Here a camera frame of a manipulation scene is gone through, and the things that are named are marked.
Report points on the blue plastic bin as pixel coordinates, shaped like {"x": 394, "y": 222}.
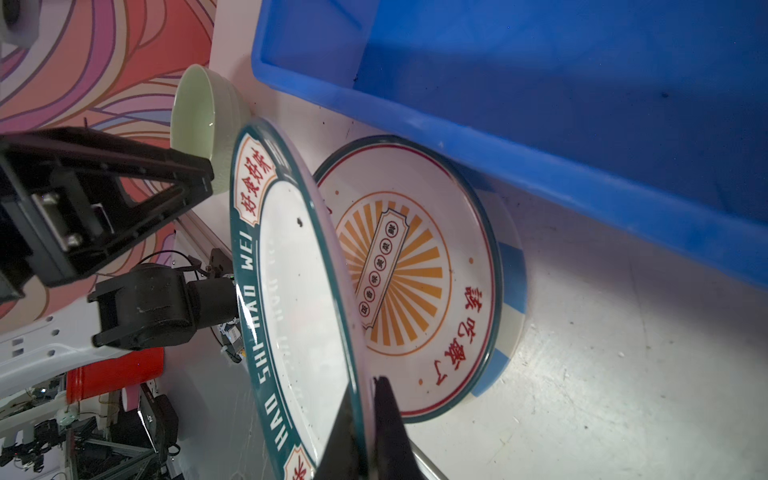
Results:
{"x": 650, "y": 116}

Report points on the green rimmed lettered plate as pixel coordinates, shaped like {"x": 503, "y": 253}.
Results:
{"x": 303, "y": 343}

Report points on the light green bowl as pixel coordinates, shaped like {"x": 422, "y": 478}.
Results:
{"x": 207, "y": 115}

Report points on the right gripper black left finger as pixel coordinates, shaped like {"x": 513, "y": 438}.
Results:
{"x": 341, "y": 459}

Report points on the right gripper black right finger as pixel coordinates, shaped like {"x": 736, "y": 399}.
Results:
{"x": 394, "y": 454}

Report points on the orange sunburst plate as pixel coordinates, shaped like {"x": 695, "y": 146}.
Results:
{"x": 425, "y": 267}

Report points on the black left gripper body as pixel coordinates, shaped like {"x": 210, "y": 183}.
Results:
{"x": 74, "y": 199}

